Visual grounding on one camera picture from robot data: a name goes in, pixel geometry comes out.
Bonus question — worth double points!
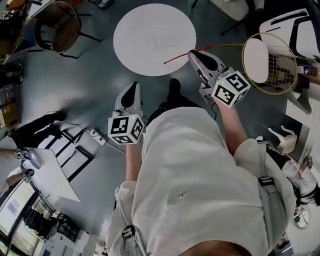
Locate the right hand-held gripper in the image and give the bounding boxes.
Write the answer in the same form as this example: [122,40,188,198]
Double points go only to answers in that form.
[187,49,252,108]

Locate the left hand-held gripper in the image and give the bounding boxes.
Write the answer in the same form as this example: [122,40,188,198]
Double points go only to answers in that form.
[107,81,146,146]

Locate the red star stick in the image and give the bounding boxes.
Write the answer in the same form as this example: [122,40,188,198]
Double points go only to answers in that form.
[163,45,215,65]

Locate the clear cup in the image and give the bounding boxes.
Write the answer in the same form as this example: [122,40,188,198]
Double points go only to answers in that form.
[149,31,166,50]

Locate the person's left forearm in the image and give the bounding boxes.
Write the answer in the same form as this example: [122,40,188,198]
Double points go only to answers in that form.
[124,142,144,183]

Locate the person's right forearm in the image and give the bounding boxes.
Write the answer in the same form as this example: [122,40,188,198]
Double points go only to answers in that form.
[215,101,249,158]

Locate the person's black shoe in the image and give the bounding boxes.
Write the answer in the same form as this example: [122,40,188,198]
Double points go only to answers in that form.
[168,78,182,99]

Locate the white power strip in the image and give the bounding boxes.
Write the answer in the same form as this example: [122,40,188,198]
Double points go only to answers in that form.
[89,126,108,146]

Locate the person's black trousers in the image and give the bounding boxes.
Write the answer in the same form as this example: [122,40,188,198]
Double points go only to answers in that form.
[147,93,203,126]

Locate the person's white shirt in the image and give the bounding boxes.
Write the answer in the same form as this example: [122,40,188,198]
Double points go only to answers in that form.
[106,106,296,256]

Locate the white plastic chair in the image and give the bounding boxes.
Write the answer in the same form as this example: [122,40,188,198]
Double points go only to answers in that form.
[258,8,320,61]

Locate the white rectangular table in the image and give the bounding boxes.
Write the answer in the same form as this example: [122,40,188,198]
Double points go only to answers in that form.
[6,148,81,203]

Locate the blue plate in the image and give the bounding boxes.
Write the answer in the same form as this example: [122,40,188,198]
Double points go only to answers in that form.
[27,147,42,170]

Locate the black mesh chair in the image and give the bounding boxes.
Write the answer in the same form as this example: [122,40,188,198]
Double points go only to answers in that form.
[33,0,103,60]

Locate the cardboard box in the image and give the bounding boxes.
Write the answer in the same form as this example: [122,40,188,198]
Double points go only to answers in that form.
[0,101,22,130]

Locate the white stool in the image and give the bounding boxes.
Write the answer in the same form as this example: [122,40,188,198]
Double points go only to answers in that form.
[267,124,298,154]

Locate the black metal frame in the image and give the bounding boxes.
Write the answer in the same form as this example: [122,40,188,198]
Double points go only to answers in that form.
[37,124,96,183]

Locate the grey backpack strap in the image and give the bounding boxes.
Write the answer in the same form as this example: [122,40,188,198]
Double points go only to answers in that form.
[257,142,278,201]
[121,224,139,256]

